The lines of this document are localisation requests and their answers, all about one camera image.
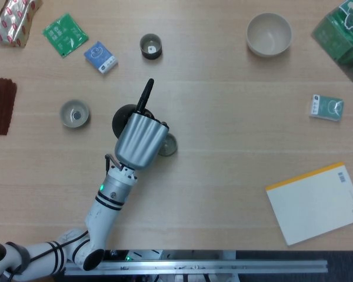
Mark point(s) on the blue tea box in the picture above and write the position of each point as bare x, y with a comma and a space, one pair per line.
100, 57

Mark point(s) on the dark teacup plain inside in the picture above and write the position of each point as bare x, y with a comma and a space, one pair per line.
170, 145

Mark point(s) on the white notebook yellow spine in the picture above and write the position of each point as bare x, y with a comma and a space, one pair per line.
314, 205

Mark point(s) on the gold red foil bag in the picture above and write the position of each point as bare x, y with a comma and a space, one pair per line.
13, 23

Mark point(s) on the aluminium rail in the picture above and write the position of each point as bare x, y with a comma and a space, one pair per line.
194, 267

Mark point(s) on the robot base chassis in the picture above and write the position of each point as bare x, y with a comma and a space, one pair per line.
141, 254

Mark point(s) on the teal tea box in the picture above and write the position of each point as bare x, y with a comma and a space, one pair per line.
326, 108

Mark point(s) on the black teapot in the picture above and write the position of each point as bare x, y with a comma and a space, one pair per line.
120, 120

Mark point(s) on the left robot hand grey black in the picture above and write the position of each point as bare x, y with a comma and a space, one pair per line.
139, 141

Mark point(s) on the beige ceramic bowl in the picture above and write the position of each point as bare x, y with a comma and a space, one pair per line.
269, 33

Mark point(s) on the dark teacup with white tag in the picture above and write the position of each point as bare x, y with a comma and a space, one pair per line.
150, 47

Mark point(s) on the green tea sachet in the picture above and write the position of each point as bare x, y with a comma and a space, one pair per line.
65, 35

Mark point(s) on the light grey shallow teacup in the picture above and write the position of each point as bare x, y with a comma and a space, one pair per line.
75, 114

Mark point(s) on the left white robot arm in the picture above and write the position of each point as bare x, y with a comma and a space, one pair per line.
106, 211

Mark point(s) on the clear box green tea bags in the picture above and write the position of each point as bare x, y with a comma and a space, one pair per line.
344, 41

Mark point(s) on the dark brown cloth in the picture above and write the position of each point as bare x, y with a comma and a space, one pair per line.
0, 107

